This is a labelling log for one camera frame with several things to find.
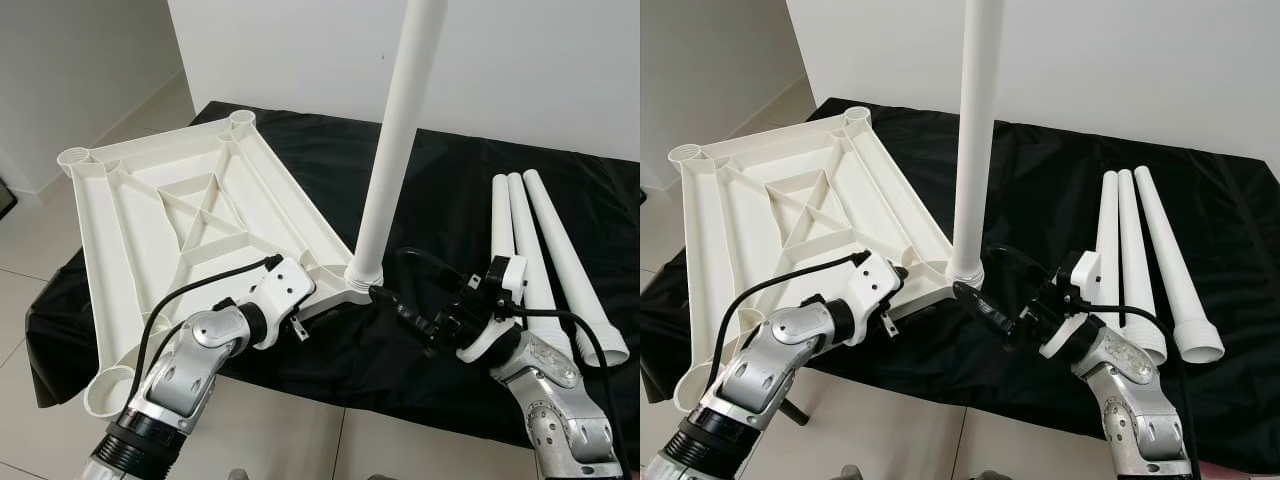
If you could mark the grey robot left leg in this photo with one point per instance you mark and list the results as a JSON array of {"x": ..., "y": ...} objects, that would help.
[
  {"x": 238, "y": 474},
  {"x": 855, "y": 473}
]

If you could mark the red stool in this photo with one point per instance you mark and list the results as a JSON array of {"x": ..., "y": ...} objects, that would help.
[{"x": 1240, "y": 470}]

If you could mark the white plastic table top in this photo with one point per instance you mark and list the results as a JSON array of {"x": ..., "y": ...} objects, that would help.
[
  {"x": 130, "y": 260},
  {"x": 740, "y": 250}
]

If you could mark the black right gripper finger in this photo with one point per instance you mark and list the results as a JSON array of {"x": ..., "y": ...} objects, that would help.
[
  {"x": 405, "y": 312},
  {"x": 430, "y": 267},
  {"x": 1018, "y": 263},
  {"x": 990, "y": 308}
]

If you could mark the dark grey bin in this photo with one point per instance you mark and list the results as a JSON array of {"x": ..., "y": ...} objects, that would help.
[{"x": 6, "y": 200}]

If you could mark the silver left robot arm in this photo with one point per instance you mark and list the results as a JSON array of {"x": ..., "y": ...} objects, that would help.
[
  {"x": 175, "y": 380},
  {"x": 770, "y": 370}
]

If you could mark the white plastic table leg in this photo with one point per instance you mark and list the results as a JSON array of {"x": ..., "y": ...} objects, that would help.
[
  {"x": 523, "y": 220},
  {"x": 1163, "y": 250},
  {"x": 502, "y": 220},
  {"x": 1131, "y": 220},
  {"x": 975, "y": 130},
  {"x": 1108, "y": 215},
  {"x": 395, "y": 130},
  {"x": 562, "y": 250}
]

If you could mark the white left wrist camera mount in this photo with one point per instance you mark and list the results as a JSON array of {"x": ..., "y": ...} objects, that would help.
[
  {"x": 870, "y": 285},
  {"x": 280, "y": 290}
]

